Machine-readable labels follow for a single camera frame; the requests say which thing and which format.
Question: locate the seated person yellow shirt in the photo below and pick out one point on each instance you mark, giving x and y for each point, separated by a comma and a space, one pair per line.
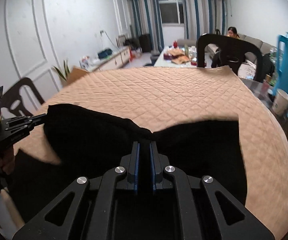
232, 32

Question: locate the green potted plant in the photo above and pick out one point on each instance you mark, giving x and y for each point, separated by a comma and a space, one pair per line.
63, 72

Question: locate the white low cabinet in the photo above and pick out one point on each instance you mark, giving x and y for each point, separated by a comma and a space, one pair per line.
118, 59

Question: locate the white coffee table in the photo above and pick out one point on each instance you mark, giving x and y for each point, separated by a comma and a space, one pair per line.
175, 58

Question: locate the window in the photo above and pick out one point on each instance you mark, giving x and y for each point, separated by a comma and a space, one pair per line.
172, 11

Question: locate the dark blue bag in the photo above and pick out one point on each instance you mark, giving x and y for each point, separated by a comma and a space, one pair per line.
104, 53

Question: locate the striped curtain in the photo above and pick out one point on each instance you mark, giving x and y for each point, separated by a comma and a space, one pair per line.
203, 17
145, 17

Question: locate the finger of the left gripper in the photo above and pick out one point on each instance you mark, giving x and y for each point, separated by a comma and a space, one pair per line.
13, 127
21, 120

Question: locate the striped curtain left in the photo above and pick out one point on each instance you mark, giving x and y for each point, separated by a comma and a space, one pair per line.
145, 17

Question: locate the white paper cup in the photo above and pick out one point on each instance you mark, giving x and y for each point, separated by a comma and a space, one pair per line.
280, 104

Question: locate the dark wooden chair far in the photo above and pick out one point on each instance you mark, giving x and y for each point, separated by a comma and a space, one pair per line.
232, 52

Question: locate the striped curtain right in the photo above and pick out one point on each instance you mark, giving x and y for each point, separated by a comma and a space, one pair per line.
203, 17

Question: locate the black pants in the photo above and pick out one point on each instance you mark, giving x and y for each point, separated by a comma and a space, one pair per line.
89, 143

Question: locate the dark wooden chair left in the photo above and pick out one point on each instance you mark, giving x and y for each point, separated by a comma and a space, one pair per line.
13, 101

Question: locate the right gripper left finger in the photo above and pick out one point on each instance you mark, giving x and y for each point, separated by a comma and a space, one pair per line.
85, 209

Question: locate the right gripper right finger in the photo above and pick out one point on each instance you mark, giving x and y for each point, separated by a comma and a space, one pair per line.
200, 208

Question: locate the dark wooden chair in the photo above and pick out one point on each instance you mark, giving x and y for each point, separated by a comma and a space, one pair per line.
13, 101
232, 52

